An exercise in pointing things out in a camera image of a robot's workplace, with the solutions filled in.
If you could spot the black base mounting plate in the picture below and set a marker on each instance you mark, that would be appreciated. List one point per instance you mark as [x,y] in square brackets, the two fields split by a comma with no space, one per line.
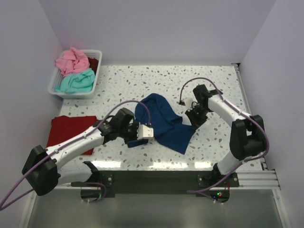
[112,183]

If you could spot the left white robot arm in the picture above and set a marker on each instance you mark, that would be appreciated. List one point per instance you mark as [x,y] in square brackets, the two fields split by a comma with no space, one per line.
[46,168]

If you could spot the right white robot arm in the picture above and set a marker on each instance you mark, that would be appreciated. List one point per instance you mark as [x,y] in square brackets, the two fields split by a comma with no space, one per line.
[248,139]

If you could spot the white plastic laundry basket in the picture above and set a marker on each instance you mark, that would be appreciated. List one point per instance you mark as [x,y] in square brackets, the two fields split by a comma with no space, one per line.
[58,77]

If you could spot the folded red t shirt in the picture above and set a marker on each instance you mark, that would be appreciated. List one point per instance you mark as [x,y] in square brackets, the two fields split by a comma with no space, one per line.
[64,128]

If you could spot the pink t shirt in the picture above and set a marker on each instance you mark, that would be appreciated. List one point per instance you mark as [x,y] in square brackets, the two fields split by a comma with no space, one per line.
[73,61]

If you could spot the teal t shirt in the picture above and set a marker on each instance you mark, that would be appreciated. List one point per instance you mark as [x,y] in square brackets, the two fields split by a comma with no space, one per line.
[77,83]

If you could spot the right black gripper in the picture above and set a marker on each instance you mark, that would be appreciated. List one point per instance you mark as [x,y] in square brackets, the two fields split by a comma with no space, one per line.
[195,123]

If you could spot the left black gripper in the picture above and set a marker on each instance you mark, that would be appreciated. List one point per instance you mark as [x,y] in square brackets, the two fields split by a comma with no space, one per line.
[135,126]

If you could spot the dark blue t shirt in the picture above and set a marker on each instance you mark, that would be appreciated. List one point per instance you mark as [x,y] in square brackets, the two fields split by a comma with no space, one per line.
[169,130]

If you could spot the dark red t shirt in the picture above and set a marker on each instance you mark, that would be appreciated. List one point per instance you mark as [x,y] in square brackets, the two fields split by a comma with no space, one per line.
[93,64]

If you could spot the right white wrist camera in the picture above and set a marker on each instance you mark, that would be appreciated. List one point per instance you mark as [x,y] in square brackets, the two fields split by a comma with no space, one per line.
[189,103]

